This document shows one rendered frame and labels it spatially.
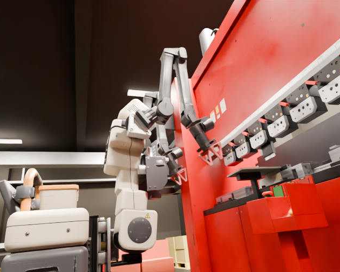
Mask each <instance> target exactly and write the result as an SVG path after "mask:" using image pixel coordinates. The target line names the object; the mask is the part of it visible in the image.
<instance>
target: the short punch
mask: <svg viewBox="0 0 340 272"><path fill-rule="evenodd" d="M261 149H262V153H263V157H264V158H265V160H268V159H270V158H272V157H274V156H276V155H275V153H276V151H275V147H274V143H273V141H270V142H268V143H267V144H265V145H263V146H262V147H261Z"/></svg>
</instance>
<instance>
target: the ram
mask: <svg viewBox="0 0 340 272"><path fill-rule="evenodd" d="M339 39H340V0H251V1H250V3H249V4H248V6H247V8H246V9H245V11H244V13H243V14H242V16H241V17H240V19H239V21H238V22H237V23H236V25H235V27H234V28H233V30H232V32H231V33H230V35H229V36H228V38H227V40H226V41H225V43H224V45H223V46H222V48H221V50H220V51H219V53H218V54H217V56H216V57H215V59H214V60H213V62H212V64H211V65H210V67H209V69H208V70H207V72H206V73H205V75H204V77H203V78H202V80H201V81H200V83H199V85H198V86H197V88H196V89H195V97H196V103H197V107H198V114H199V118H203V117H206V116H208V117H209V118H210V114H211V112H212V111H213V110H214V114H215V120H216V122H215V123H214V125H215V126H214V128H213V129H211V130H209V131H208V132H206V133H205V134H206V136H207V137H208V139H209V140H212V139H214V138H215V140H216V141H215V142H217V143H218V142H219V141H221V140H222V139H224V138H225V137H226V136H227V135H228V134H229V133H231V132H232V131H233V130H234V129H236V128H237V127H238V126H239V125H240V124H241V123H243V122H244V121H245V120H246V119H247V118H248V117H250V116H251V115H252V114H253V113H254V112H255V111H256V110H258V109H259V108H260V107H261V106H262V105H263V104H264V103H266V102H267V101H268V100H269V99H270V98H271V97H273V96H274V95H275V94H276V93H277V92H278V91H279V90H281V89H282V88H283V87H285V86H286V85H287V84H288V83H289V82H290V81H291V80H293V79H294V78H295V77H296V76H297V75H298V74H300V73H301V72H302V71H303V70H304V69H305V68H306V67H308V66H309V65H310V64H311V63H312V62H313V61H315V60H316V59H317V58H318V57H319V56H320V55H321V54H323V53H324V52H325V51H326V50H327V49H328V48H330V47H331V46H332V45H333V44H335V43H336V42H337V41H338V40H339ZM338 55H340V47H339V48H338V49H337V50H335V51H334V52H333V53H332V54H331V55H329V56H328V57H327V58H326V59H325V60H323V61H322V62H321V63H319V64H318V65H317V66H316V67H315V68H313V69H312V70H311V71H310V72H309V73H307V74H306V75H305V76H304V77H303V78H301V79H300V80H299V81H298V82H297V83H296V84H294V85H293V86H292V87H291V88H289V89H288V90H287V91H285V92H284V93H283V94H282V95H281V96H280V97H278V98H277V99H276V100H275V101H274V102H272V103H271V104H270V105H269V106H268V107H266V108H265V109H264V110H263V111H262V112H260V113H259V114H258V115H257V116H255V117H254V118H253V119H252V120H251V121H250V122H248V123H247V124H246V125H244V126H243V127H242V128H241V129H240V130H238V131H237V132H236V133H235V134H234V135H232V136H231V137H230V138H229V139H228V140H226V141H225V142H224V143H223V144H222V145H221V150H222V148H223V147H224V146H225V145H226V144H228V143H229V142H230V141H234V138H235V137H236V136H238V135H239V134H240V133H241V132H243V131H248V129H247V128H248V127H249V126H250V125H251V124H253V123H254V122H255V121H256V120H258V119H259V118H265V116H264V114H265V113H267V112H268V111H269V110H270V109H272V108H273V107H274V106H275V105H277V104H278V103H279V102H284V103H287V100H286V97H287V96H288V95H289V94H291V93H292V92H293V91H294V90H296V89H297V88H298V87H299V86H301V85H302V84H303V83H304V82H306V81H307V80H308V81H315V80H314V77H313V75H314V74H316V73H317V72H318V71H319V70H321V69H322V68H323V67H325V66H326V65H327V64H328V63H330V62H331V61H332V60H333V59H335V58H336V57H337V56H338ZM223 98H224V99H225V104H226V110H225V111H224V112H223V114H222V112H221V107H220V101H221V100H222V99H223ZM217 105H218V108H219V112H218V114H220V117H219V118H217V115H218V114H216V109H215V108H216V107H217ZM215 142H213V143H215ZM213 143H212V144H213ZM222 153H223V150H222Z"/></svg>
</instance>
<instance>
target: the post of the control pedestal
mask: <svg viewBox="0 0 340 272"><path fill-rule="evenodd" d="M277 234H278V238H279V241H280V245H281V249H282V253H283V257H284V261H285V266H286V269H287V272H314V271H313V268H312V265H311V261H310V257H309V254H308V250H307V247H306V244H305V240H304V237H303V233H302V230H293V231H287V232H277Z"/></svg>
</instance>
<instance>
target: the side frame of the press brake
mask: <svg viewBox="0 0 340 272"><path fill-rule="evenodd" d="M188 80H189V87H190V91H191V97H192V103H193V105H194V109H195V113H196V117H197V119H199V114H198V107H197V103H196V97H195V89H193V88H192V81H191V79H188ZM171 104H172V105H173V107H174V112H173V114H174V123H175V131H174V137H175V146H176V147H179V148H180V149H181V150H182V152H183V156H182V157H180V158H178V159H177V161H178V166H181V165H182V166H183V167H182V168H180V169H184V168H186V174H187V181H186V182H185V181H184V180H183V179H181V178H180V179H181V185H180V187H181V196H182V205H183V214H184V219H185V228H186V236H187V245H188V254H189V263H190V268H191V272H212V265H211V261H210V253H209V246H208V240H207V232H206V225H205V218H204V214H203V211H204V210H207V209H210V208H213V207H214V205H217V202H216V198H218V197H220V196H223V195H225V194H228V193H230V192H232V191H235V190H237V189H239V188H242V187H244V186H251V182H250V180H246V181H237V178H236V177H229V178H228V177H227V176H228V175H230V174H232V173H233V172H235V171H237V170H238V169H240V168H246V167H256V166H255V164H257V163H258V161H257V158H258V157H260V156H261V153H260V150H259V149H258V153H256V154H254V155H253V156H251V157H250V158H248V159H243V162H241V163H239V164H238V165H236V166H226V165H225V161H224V157H223V159H221V160H220V159H219V158H216V159H215V160H212V162H213V165H211V166H210V165H209V164H207V163H206V162H204V161H203V160H201V159H199V158H198V156H199V155H200V153H202V152H203V150H201V151H200V152H199V153H198V152H197V150H198V149H199V148H200V147H199V145H198V143H197V142H196V140H195V139H194V137H193V136H192V134H191V133H190V131H189V129H186V128H185V127H184V125H183V124H182V123H181V121H180V99H179V91H178V84H177V79H176V78H174V80H173V82H172V84H171Z"/></svg>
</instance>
